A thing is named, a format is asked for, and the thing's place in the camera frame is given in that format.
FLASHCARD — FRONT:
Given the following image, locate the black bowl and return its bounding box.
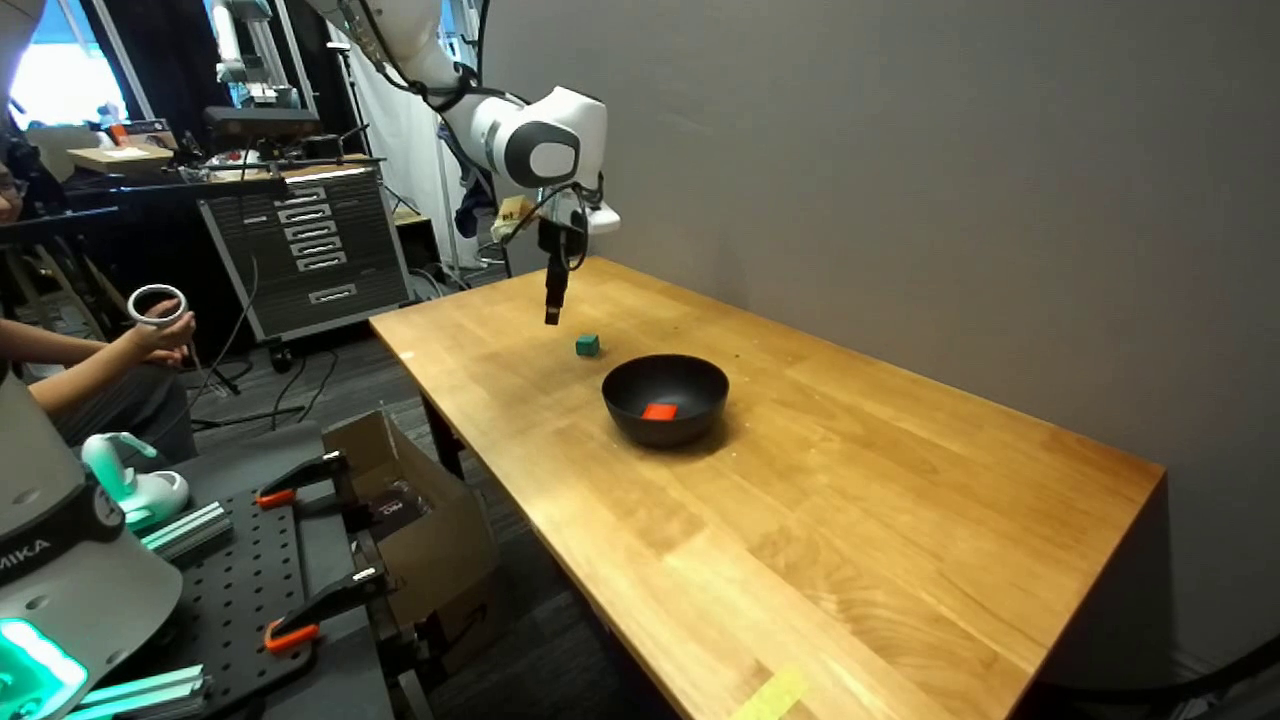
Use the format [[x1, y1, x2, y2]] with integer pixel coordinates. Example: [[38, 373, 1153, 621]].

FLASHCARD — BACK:
[[601, 354, 731, 449]]

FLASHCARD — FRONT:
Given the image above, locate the grey tool cabinet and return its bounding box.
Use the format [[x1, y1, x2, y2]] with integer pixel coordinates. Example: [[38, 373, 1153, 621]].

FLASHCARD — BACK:
[[196, 165, 414, 347]]

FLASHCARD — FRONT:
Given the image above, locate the black flat device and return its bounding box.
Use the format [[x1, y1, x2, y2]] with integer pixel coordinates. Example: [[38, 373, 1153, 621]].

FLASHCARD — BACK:
[[203, 105, 322, 153]]

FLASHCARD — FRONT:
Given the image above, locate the hand controller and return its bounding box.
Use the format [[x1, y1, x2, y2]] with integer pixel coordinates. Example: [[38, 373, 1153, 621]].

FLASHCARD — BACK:
[[126, 283, 197, 367]]

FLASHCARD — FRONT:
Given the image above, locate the flat cardboard box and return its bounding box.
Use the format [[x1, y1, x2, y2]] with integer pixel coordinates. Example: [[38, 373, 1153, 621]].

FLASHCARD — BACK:
[[65, 144, 177, 177]]

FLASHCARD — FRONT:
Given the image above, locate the aluminium profile bar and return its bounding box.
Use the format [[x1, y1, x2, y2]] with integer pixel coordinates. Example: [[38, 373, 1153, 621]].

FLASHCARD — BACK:
[[58, 664, 213, 720], [138, 501, 234, 563]]

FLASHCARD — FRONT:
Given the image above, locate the person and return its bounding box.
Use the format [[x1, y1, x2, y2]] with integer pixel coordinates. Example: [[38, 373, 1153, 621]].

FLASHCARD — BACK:
[[0, 118, 201, 471]]

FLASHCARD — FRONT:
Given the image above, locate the white and teal handheld device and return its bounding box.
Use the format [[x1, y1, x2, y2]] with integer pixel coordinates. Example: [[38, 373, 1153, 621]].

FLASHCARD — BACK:
[[80, 431, 191, 533]]

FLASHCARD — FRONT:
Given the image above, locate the yellow tape strip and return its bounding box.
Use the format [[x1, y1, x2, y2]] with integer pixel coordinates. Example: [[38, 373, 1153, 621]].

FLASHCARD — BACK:
[[728, 667, 810, 720]]

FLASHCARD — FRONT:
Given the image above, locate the window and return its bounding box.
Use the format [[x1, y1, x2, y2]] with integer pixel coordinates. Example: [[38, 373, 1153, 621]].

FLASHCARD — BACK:
[[8, 0, 133, 129]]

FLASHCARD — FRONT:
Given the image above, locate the black cable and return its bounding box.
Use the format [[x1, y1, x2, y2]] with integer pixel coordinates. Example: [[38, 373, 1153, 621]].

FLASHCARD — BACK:
[[185, 255, 341, 433]]

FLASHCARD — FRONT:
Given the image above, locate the black clamp with orange handle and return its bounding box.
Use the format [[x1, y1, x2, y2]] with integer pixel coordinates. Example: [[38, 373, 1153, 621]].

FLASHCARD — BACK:
[[254, 451, 353, 511], [262, 566, 393, 656]]

